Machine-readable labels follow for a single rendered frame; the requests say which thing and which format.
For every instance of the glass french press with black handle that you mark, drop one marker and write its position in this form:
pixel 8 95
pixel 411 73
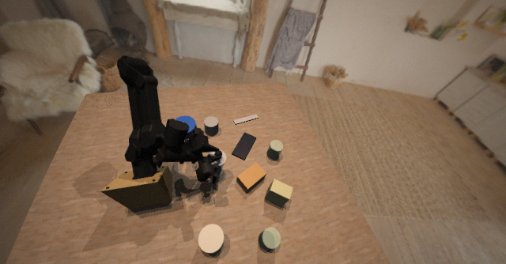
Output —
pixel 217 165

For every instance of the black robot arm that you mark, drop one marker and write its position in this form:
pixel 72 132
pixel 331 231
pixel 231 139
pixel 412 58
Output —
pixel 149 136

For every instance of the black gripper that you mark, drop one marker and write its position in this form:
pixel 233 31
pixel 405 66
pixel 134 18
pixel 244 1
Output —
pixel 204 171

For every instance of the blue short cylinder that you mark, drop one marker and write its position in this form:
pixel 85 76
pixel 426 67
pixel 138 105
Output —
pixel 189 121

